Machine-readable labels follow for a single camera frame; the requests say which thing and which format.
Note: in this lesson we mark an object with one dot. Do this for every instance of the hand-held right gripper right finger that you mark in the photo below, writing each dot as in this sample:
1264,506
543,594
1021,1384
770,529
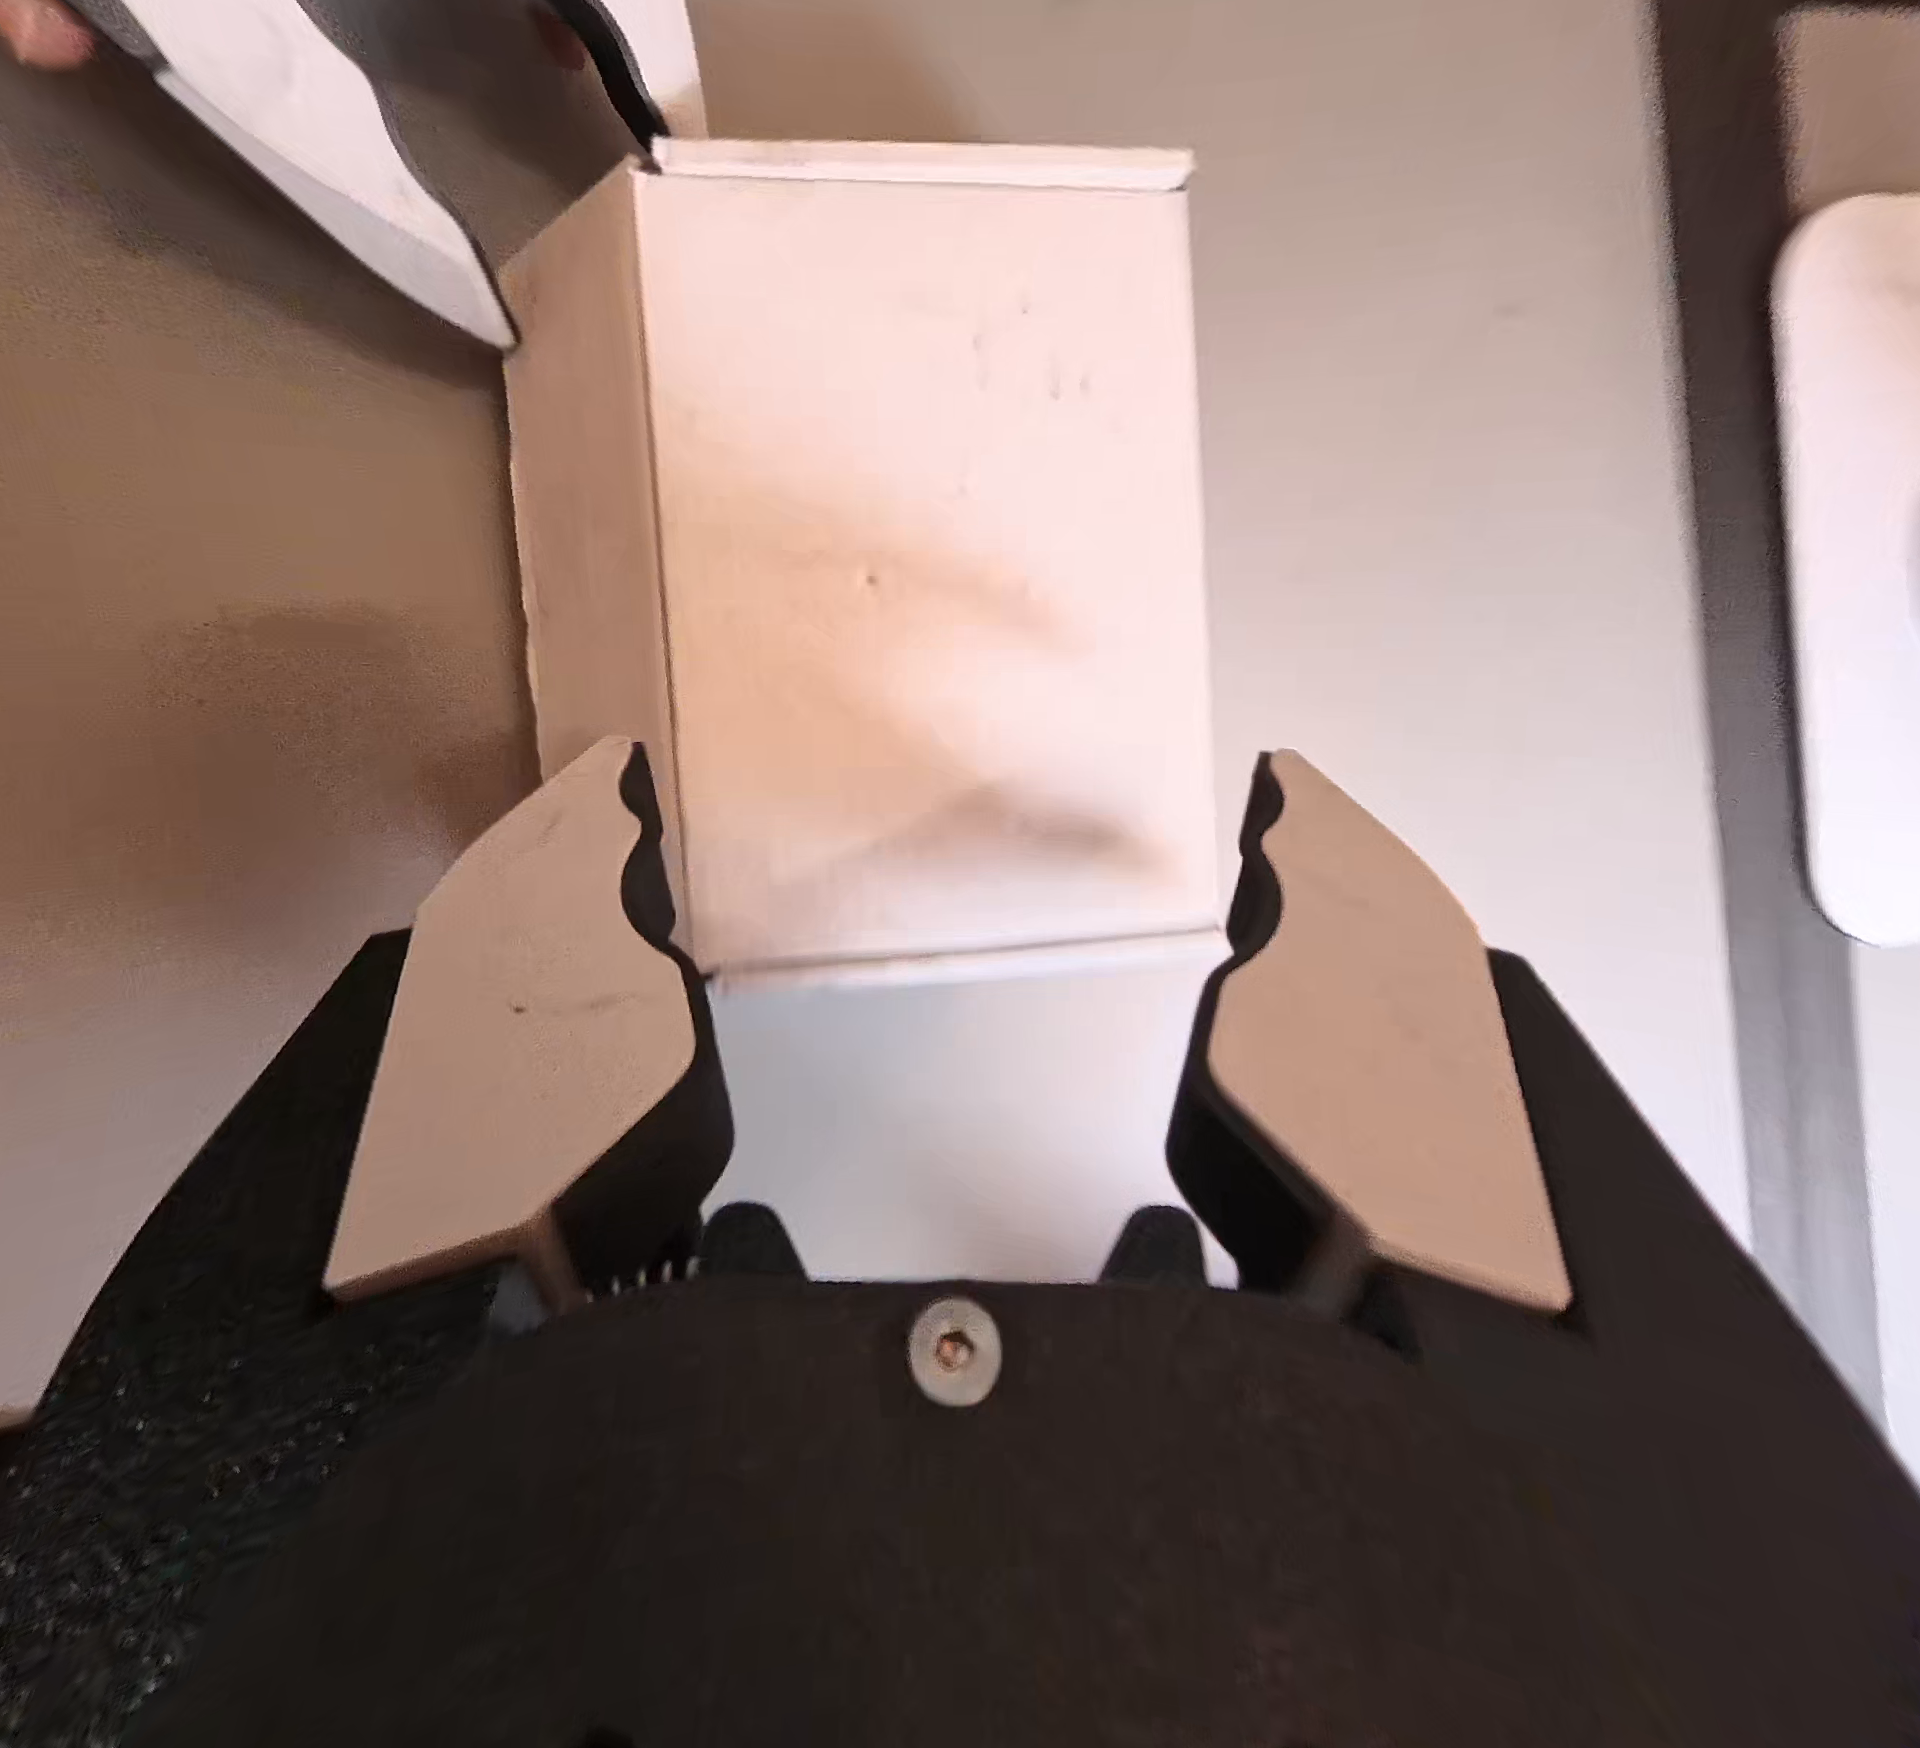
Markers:
1373,1028

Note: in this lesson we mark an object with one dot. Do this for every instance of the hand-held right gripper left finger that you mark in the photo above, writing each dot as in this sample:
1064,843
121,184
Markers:
511,1028

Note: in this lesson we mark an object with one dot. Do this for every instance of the white cardboard box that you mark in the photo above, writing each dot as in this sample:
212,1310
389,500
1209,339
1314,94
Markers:
929,503

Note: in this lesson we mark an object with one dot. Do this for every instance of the person's left hand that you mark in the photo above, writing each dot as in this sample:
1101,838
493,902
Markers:
40,23

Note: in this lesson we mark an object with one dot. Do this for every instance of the white rounded object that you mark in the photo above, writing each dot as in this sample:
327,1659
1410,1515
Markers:
1861,578

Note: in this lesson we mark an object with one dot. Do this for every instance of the pale grey flat object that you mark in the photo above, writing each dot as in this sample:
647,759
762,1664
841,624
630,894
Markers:
1861,99

